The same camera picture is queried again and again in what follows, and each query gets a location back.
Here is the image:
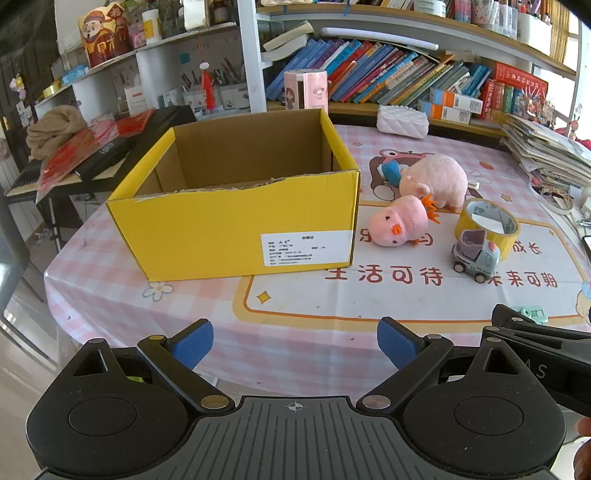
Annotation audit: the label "orange white carton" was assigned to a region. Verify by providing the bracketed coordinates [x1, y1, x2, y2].
[429, 88, 483, 114]
[421, 102, 472, 125]

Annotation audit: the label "red tassel ornament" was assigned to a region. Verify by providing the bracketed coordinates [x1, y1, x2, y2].
[201, 62, 218, 112]

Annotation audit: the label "white bottle yellow label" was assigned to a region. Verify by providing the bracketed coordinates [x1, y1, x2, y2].
[141, 8, 162, 45]

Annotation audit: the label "pink pig plush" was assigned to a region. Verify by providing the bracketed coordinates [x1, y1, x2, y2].
[379, 154, 469, 214]

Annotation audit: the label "beige cloth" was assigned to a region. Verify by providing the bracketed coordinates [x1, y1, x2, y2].
[26, 104, 88, 160]

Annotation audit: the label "red cartoon figure container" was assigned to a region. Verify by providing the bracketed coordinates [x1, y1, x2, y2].
[76, 2, 132, 68]

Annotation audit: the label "yellow tape roll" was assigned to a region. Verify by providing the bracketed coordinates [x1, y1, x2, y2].
[455, 198, 521, 260]

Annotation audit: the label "red paper packets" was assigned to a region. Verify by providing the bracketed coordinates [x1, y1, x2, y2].
[36, 109, 155, 204]

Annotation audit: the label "pink cylinder dispenser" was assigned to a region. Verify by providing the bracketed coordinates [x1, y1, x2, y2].
[283, 68, 329, 112]

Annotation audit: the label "black keyboard case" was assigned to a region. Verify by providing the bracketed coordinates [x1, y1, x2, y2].
[4, 157, 121, 199]

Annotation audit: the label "red boxed book set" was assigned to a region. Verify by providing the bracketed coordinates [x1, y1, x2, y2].
[480, 62, 550, 121]

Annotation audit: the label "person's right hand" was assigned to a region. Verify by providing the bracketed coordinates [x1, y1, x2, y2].
[574, 416, 591, 480]

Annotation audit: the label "white bookshelf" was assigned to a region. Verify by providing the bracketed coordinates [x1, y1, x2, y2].
[34, 0, 591, 139]

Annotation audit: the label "row of books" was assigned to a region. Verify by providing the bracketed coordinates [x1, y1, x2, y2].
[265, 38, 492, 106]

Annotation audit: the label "white stationery container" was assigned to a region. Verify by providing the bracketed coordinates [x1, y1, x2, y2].
[517, 10, 553, 57]

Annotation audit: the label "yellow cardboard box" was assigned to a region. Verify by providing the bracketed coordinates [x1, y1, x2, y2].
[105, 108, 362, 283]

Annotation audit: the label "pen holder with pens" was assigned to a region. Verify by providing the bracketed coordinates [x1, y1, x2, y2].
[217, 58, 252, 112]
[182, 69, 208, 112]

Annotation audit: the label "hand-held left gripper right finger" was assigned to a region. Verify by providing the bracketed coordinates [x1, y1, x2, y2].
[355, 316, 542, 414]

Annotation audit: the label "grey purple toy car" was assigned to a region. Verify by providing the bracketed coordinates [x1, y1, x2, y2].
[451, 229, 502, 284]

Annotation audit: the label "white tube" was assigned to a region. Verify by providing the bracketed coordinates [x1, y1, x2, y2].
[321, 27, 439, 51]

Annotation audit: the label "mint green small gadget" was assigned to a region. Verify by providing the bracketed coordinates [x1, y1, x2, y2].
[515, 305, 549, 324]

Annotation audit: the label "stack of papers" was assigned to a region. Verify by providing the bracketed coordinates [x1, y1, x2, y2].
[501, 111, 591, 190]

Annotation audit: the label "black keyboard stand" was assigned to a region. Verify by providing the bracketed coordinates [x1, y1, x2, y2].
[37, 185, 93, 252]

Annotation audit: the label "black box with white logo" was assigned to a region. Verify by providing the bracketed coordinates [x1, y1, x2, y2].
[74, 136, 132, 182]

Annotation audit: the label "pink chick plush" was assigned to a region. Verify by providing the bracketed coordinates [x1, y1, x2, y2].
[368, 194, 441, 248]

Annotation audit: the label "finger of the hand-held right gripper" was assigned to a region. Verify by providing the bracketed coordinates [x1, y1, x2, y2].
[491, 304, 591, 340]
[503, 329, 591, 354]

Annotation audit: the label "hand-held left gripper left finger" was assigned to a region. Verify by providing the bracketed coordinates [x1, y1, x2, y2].
[58, 318, 236, 415]

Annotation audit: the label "white card red label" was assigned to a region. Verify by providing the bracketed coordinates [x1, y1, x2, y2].
[124, 85, 148, 116]

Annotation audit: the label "white quilted purse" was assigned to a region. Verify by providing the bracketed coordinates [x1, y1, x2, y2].
[377, 104, 429, 139]

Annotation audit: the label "cream package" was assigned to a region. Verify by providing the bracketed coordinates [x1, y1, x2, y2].
[182, 0, 211, 31]

